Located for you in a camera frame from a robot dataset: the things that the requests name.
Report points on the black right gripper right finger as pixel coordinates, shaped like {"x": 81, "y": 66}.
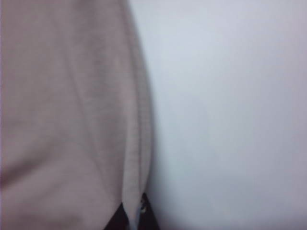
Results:
{"x": 148, "y": 218}

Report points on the beige T-shirt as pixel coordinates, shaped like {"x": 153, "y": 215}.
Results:
{"x": 67, "y": 107}

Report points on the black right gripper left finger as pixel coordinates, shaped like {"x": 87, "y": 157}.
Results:
{"x": 122, "y": 219}

